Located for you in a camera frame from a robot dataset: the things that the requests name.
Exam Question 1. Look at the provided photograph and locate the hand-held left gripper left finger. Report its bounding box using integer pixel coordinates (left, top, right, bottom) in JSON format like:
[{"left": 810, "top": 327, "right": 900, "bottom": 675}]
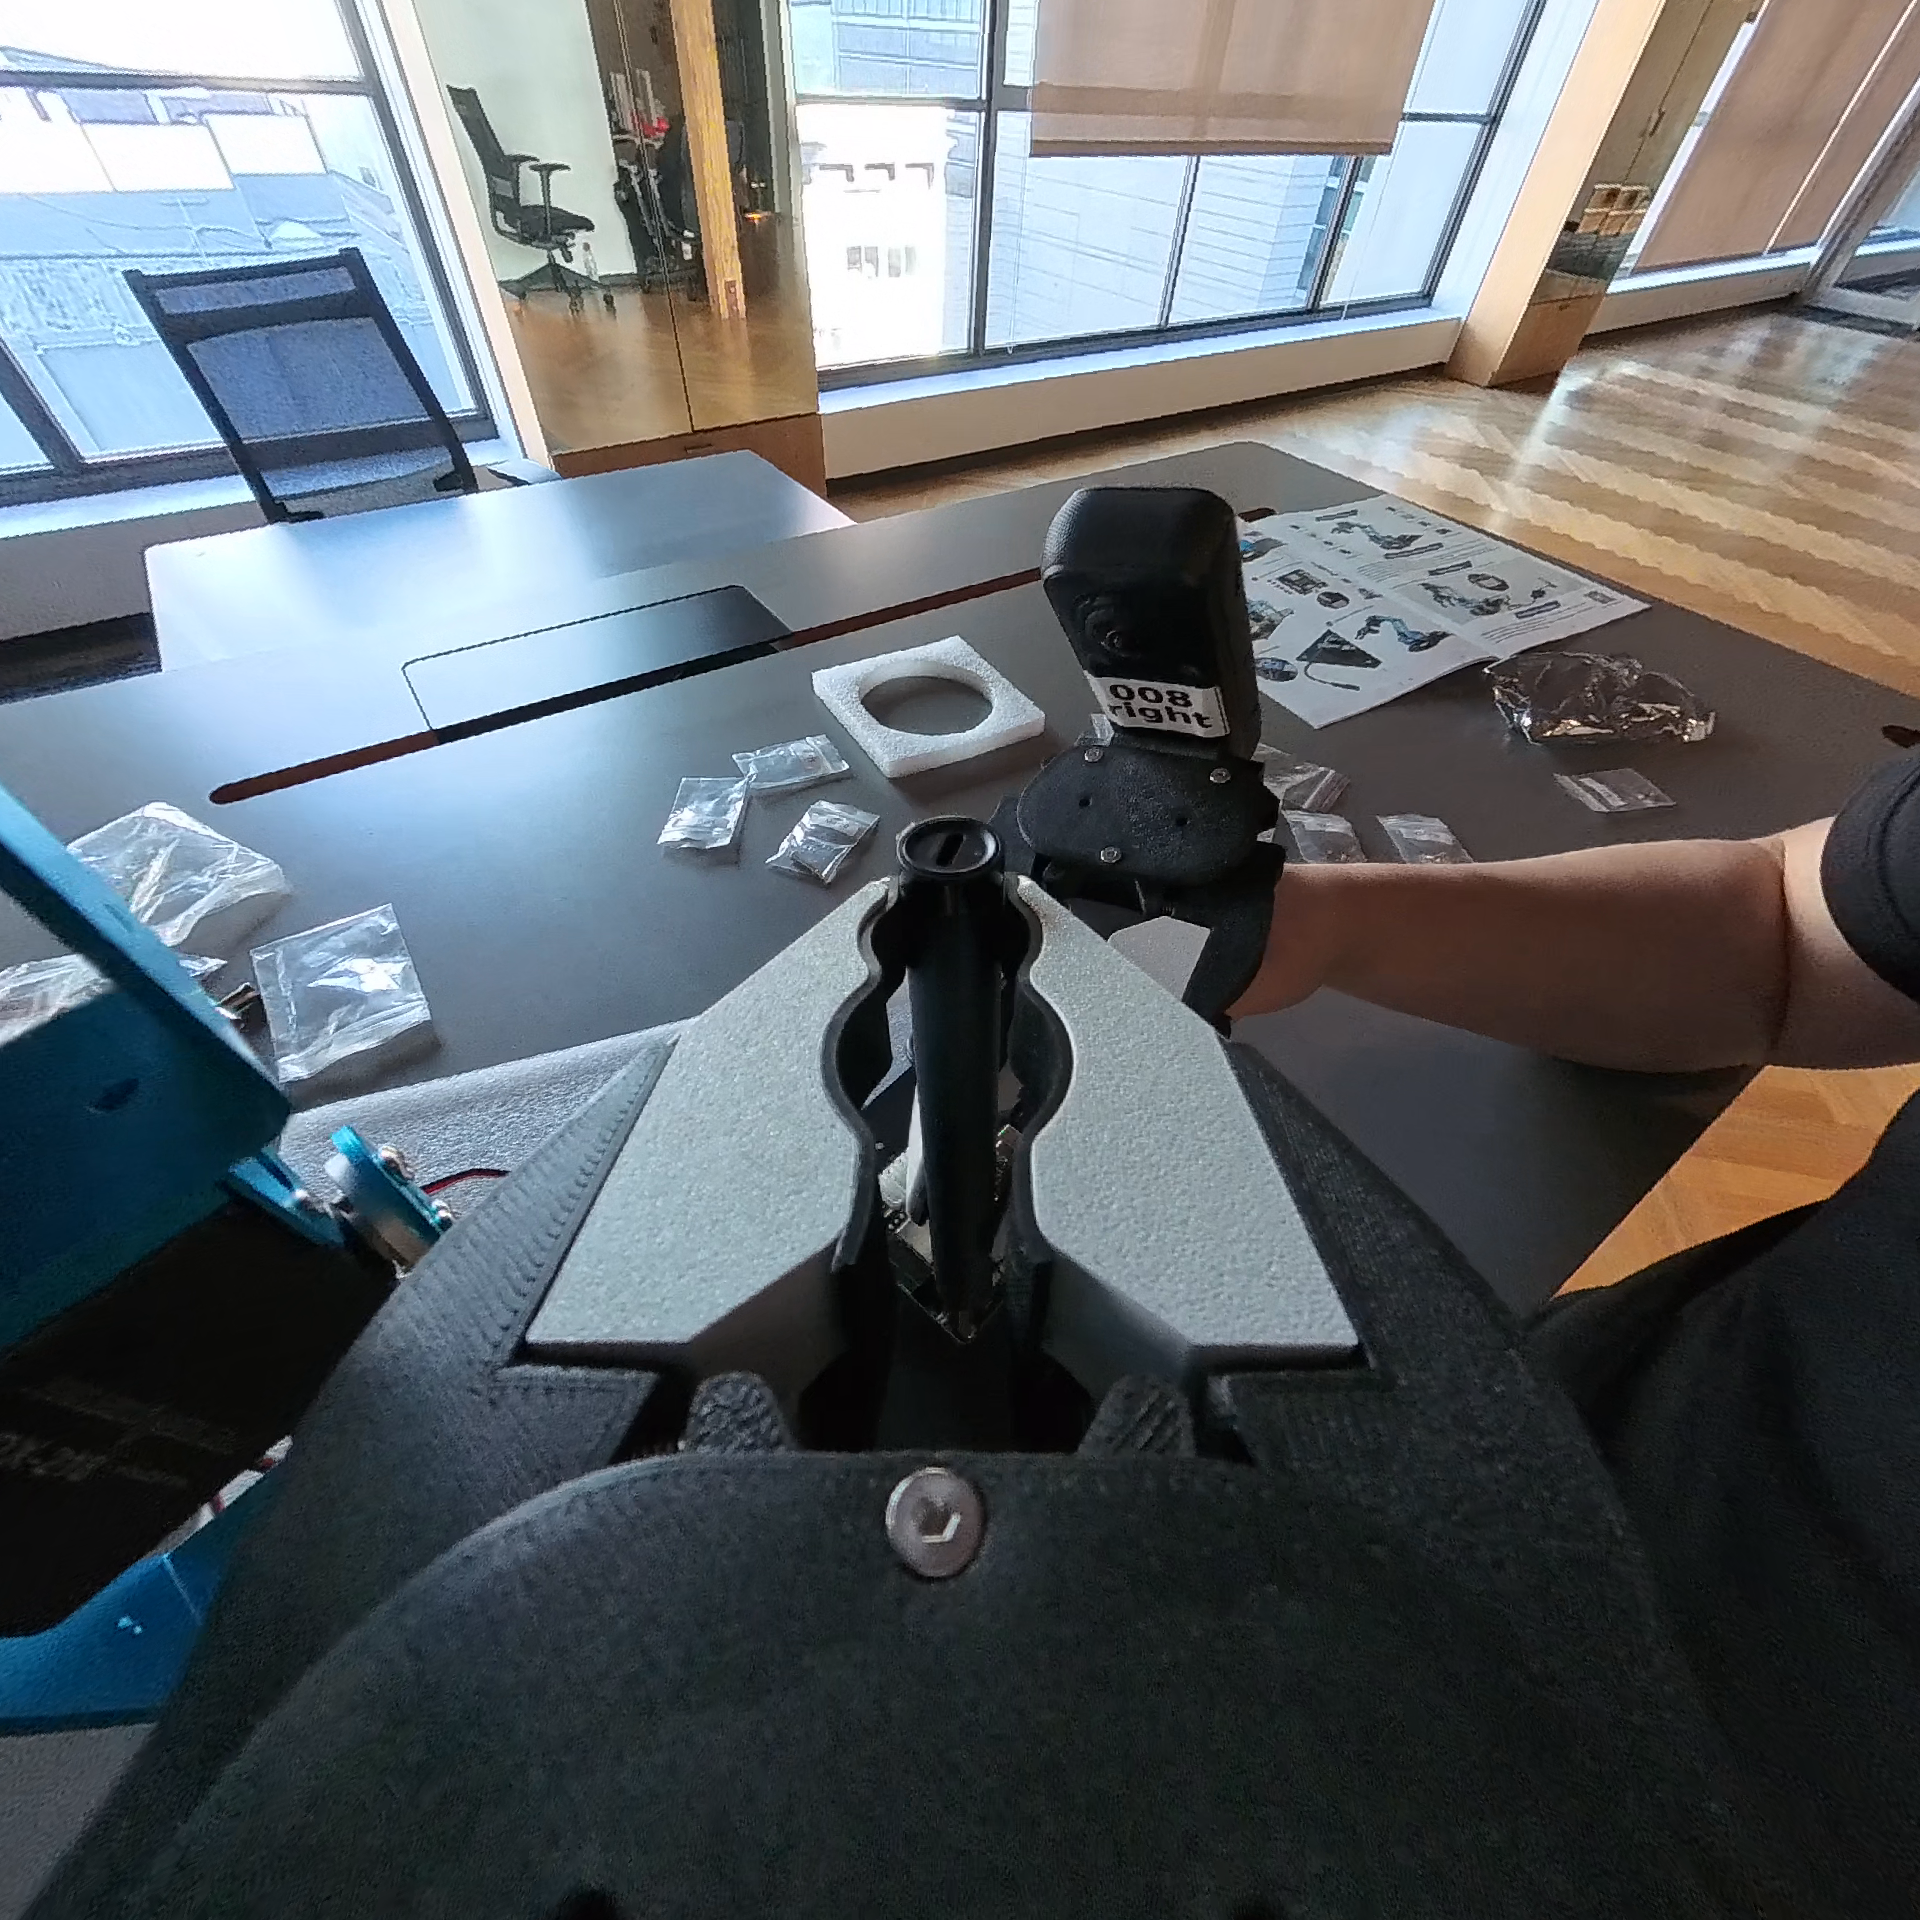
[{"left": 525, "top": 877, "right": 902, "bottom": 1383}]

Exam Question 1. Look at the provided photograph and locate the crumpled clear plastic wrap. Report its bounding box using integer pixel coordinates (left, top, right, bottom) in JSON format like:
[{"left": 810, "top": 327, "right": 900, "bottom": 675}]
[{"left": 1485, "top": 648, "right": 1719, "bottom": 749}]

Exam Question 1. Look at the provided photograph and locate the wide beige roller blind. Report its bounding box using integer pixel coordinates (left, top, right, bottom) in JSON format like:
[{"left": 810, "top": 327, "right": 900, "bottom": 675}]
[{"left": 1026, "top": 0, "right": 1441, "bottom": 160}]

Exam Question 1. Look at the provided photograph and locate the light grey desk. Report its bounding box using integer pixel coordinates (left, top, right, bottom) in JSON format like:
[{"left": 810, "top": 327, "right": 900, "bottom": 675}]
[{"left": 141, "top": 447, "right": 856, "bottom": 671}]

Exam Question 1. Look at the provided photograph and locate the white foam sheet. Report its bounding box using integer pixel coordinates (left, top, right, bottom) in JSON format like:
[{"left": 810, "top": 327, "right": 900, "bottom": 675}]
[{"left": 286, "top": 1020, "right": 682, "bottom": 1203}]

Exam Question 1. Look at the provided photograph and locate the group of small parts bags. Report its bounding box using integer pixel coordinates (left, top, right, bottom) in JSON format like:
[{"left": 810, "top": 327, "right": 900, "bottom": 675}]
[{"left": 656, "top": 736, "right": 1676, "bottom": 883}]

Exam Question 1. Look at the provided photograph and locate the printed instruction manual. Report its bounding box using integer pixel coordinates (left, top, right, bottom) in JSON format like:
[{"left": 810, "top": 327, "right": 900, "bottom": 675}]
[{"left": 1232, "top": 495, "right": 1652, "bottom": 732}]

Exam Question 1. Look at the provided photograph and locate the flat large clear bag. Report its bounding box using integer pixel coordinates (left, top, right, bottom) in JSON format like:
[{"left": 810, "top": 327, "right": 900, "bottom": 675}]
[{"left": 248, "top": 903, "right": 438, "bottom": 1086}]

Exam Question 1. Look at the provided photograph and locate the person's black clothing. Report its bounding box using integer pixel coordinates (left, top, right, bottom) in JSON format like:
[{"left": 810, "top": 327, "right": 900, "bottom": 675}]
[{"left": 1527, "top": 1111, "right": 1920, "bottom": 1920}]

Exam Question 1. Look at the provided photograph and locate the white foam square frame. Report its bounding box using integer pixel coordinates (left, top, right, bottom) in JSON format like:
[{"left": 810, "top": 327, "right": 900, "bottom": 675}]
[{"left": 808, "top": 636, "right": 1048, "bottom": 784}]

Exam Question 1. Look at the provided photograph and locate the crumpled large clear bag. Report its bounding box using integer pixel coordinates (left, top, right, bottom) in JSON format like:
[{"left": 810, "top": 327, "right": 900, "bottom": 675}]
[
  {"left": 0, "top": 948, "right": 230, "bottom": 1039},
  {"left": 65, "top": 800, "right": 293, "bottom": 950}
]

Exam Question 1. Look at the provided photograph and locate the black electric screwdriver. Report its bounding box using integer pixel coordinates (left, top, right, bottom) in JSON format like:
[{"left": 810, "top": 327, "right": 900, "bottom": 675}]
[{"left": 895, "top": 816, "right": 1010, "bottom": 1344}]

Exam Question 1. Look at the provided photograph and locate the black office chair behind glass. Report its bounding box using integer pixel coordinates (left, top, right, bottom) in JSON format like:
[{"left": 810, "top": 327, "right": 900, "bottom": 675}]
[{"left": 446, "top": 81, "right": 618, "bottom": 313}]

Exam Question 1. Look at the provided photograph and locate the person's right forearm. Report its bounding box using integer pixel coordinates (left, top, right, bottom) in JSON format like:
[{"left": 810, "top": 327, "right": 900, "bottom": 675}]
[{"left": 1232, "top": 749, "right": 1920, "bottom": 1076}]

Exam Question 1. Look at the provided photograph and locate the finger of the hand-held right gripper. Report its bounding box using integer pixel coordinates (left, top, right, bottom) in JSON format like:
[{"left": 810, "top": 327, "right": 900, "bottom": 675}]
[{"left": 1110, "top": 915, "right": 1204, "bottom": 1020}]

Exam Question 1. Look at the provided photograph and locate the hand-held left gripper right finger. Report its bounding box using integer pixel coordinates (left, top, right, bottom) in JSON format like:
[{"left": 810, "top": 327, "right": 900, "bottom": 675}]
[{"left": 1020, "top": 872, "right": 1361, "bottom": 1377}]

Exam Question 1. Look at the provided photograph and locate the beige roller blinds row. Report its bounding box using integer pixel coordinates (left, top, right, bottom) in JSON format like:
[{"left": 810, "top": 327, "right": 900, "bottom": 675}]
[{"left": 1626, "top": 0, "right": 1920, "bottom": 277}]

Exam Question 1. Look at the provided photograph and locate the black mesh office chair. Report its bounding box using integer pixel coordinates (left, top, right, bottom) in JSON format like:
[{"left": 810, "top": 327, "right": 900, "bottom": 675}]
[{"left": 122, "top": 247, "right": 518, "bottom": 528}]

